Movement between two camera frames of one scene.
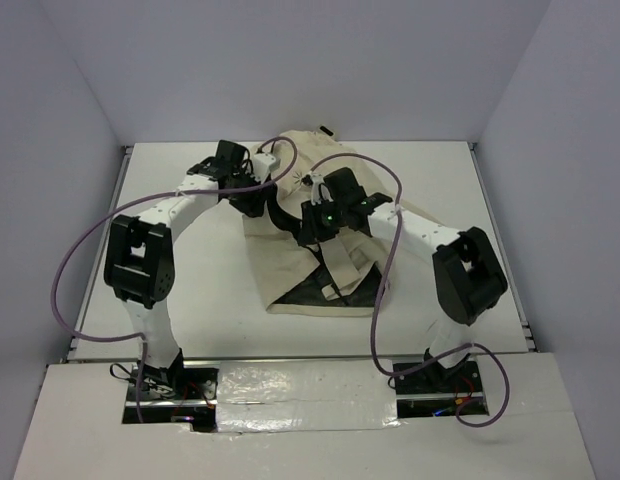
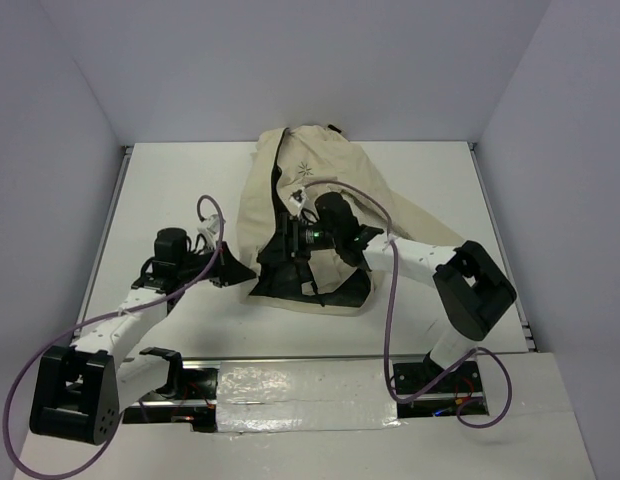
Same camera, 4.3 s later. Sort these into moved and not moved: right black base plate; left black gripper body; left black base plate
Moved: left black gripper body
Not moved: right black base plate; left black base plate
